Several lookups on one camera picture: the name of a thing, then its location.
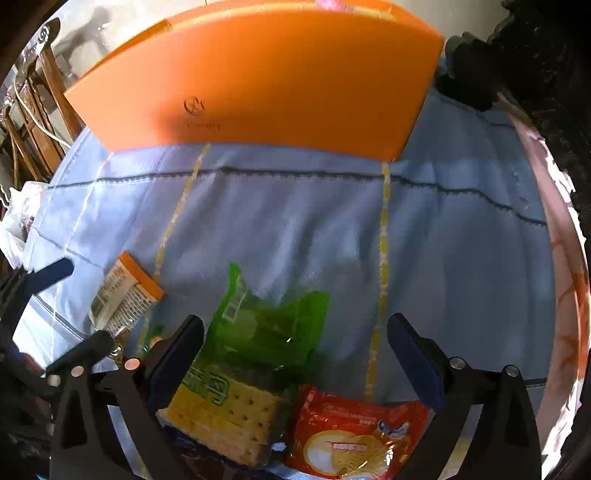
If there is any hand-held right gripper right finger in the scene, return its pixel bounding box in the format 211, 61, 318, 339
387, 312, 543, 480

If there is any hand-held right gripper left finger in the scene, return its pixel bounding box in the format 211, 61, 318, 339
48, 314, 206, 480

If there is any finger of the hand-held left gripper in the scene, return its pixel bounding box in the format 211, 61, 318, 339
44, 331, 115, 376
18, 257, 75, 294

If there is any orange label snack packet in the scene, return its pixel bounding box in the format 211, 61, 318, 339
89, 251, 165, 335

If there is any green soda cracker packet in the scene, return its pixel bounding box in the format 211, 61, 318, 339
157, 263, 331, 467

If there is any orange cardboard box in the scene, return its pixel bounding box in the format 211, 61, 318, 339
64, 0, 445, 162

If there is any white plastic bag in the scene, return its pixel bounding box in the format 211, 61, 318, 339
0, 181, 47, 268

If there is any red biscuit packet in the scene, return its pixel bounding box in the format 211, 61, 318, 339
283, 383, 435, 480

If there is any pink patterned cloth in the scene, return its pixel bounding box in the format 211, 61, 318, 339
508, 106, 591, 467

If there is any light blue tablecloth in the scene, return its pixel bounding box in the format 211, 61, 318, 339
14, 83, 561, 480

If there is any wooden chair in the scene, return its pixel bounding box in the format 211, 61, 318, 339
0, 44, 86, 190

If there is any dark carved furniture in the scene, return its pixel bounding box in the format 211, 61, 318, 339
434, 0, 591, 195

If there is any white cable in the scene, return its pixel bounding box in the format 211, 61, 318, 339
14, 83, 72, 148

